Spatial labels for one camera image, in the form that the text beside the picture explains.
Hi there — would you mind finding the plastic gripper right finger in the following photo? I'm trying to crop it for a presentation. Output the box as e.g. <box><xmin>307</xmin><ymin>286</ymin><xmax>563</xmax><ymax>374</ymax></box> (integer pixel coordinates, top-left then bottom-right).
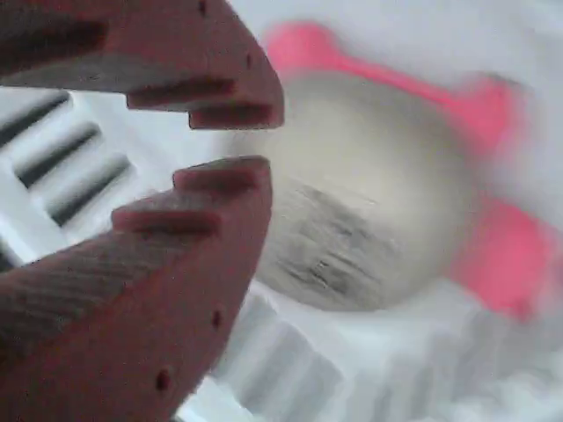
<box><xmin>0</xmin><ymin>0</ymin><xmax>285</xmax><ymax>131</ymax></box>

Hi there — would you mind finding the white plastic basket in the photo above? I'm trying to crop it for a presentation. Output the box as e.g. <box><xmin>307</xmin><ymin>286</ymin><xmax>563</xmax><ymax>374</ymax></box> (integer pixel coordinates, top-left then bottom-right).
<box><xmin>0</xmin><ymin>0</ymin><xmax>563</xmax><ymax>422</ymax></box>

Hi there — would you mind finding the plastic gripper left finger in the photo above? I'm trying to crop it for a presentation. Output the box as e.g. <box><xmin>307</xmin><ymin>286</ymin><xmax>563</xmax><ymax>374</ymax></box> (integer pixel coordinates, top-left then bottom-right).
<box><xmin>0</xmin><ymin>156</ymin><xmax>273</xmax><ymax>422</ymax></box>

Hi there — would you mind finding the toy figure with white belly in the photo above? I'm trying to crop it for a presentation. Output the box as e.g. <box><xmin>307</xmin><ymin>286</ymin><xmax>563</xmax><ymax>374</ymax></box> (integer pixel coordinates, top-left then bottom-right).
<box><xmin>219</xmin><ymin>19</ymin><xmax>563</xmax><ymax>324</ymax></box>

